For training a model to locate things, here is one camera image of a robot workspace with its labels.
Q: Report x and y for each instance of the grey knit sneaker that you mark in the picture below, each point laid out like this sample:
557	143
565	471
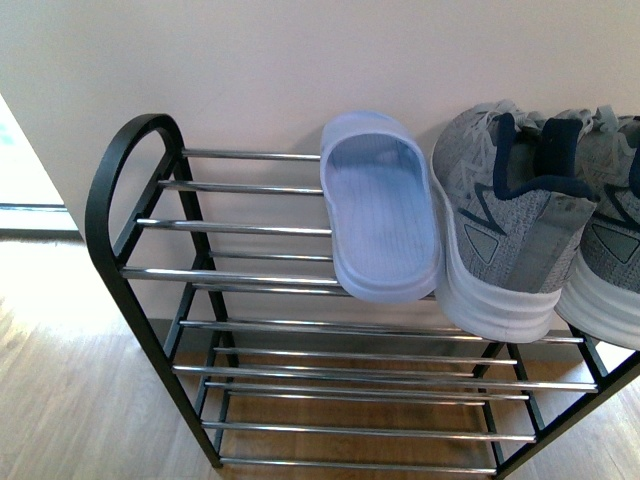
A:
513	211
601	297

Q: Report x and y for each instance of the black metal shoe rack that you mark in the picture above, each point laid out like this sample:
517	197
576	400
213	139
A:
221	264

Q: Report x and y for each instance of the light blue slipper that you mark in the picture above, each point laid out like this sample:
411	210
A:
386	245

